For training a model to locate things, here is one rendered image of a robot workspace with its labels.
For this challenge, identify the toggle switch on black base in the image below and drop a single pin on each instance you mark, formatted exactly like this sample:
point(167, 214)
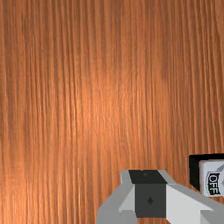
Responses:
point(208, 178)

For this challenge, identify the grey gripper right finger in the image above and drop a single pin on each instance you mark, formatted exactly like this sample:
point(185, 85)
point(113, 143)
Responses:
point(186, 205)

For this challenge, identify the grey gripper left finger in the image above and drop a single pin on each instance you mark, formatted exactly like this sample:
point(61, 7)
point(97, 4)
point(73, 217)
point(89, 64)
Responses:
point(122, 201)

